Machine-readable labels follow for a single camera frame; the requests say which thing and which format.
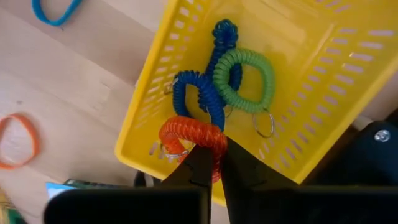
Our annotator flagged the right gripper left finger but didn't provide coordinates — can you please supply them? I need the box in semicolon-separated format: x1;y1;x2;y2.
161;143;215;190

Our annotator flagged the green spiral wrist keychain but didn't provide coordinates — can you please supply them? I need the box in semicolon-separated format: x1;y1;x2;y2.
213;47;276;139

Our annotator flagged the blue spiral wrist keychain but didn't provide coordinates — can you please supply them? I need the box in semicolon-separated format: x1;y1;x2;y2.
205;18;243;119
163;70;226;132

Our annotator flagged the orange spiral wrist keychain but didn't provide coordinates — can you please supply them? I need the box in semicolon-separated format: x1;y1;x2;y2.
158;115;228;184

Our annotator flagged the yellow plastic basket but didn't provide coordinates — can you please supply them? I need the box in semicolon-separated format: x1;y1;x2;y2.
114;0;398;206

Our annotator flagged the blue silicone wristband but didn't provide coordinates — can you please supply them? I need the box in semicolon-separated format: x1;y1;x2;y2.
30;0;84;27

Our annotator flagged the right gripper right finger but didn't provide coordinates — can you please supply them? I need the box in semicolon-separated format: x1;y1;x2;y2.
220;136;300;224

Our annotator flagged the orange silicone wristband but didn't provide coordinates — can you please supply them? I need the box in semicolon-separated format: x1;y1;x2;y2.
0;113;40;170

